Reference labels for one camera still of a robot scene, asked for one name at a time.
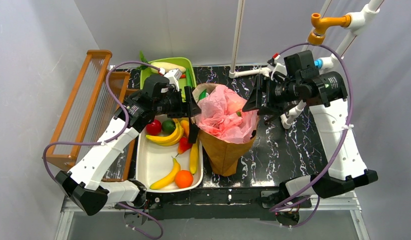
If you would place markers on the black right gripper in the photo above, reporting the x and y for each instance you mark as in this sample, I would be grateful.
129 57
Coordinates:
263 96

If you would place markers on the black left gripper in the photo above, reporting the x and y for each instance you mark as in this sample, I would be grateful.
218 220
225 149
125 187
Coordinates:
186 104

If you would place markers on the pink plastic grocery bag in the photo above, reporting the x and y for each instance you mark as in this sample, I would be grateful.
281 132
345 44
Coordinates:
235 128

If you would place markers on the brown paper bag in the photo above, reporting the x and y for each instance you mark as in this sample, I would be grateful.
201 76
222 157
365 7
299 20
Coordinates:
224 156

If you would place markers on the green chips bag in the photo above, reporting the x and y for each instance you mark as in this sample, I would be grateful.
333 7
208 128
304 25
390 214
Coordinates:
204 94

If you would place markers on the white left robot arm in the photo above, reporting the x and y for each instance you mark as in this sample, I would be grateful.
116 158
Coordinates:
84 184

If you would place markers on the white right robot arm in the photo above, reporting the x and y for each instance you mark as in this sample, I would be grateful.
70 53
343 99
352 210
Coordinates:
325 94

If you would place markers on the yellow banana by bag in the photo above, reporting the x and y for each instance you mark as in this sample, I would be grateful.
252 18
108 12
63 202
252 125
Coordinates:
194 158

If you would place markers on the orange mango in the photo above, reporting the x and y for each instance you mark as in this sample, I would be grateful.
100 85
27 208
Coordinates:
185 124

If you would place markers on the green cucumber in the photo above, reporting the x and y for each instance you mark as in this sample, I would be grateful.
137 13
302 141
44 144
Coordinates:
188 77

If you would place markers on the green vegetable tray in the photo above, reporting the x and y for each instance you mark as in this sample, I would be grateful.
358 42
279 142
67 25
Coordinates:
180 61

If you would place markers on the green lime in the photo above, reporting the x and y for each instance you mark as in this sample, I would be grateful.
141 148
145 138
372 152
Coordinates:
168 126

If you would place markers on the yellow banana bunch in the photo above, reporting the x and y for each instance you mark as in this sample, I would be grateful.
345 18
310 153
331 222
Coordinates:
167 140

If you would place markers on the red apple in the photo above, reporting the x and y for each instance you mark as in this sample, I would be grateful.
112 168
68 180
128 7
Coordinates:
154 128

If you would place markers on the white radish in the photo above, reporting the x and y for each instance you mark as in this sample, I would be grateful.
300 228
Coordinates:
167 66

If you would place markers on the blue faucet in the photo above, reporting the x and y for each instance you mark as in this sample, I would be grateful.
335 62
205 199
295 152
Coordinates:
318 63

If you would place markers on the orange fruit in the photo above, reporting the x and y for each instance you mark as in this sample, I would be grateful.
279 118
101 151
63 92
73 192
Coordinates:
183 179

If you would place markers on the single yellow banana lower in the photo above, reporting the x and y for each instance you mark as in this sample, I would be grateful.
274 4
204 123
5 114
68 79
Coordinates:
169 178

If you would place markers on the orange faucet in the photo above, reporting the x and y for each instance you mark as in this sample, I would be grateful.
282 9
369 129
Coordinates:
321 24

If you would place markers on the wooden rack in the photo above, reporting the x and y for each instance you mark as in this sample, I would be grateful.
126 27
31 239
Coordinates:
87 114

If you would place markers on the white pipe frame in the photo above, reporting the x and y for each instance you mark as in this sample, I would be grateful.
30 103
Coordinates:
359 21

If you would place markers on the aluminium base frame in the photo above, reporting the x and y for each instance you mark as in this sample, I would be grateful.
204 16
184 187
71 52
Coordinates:
221 203

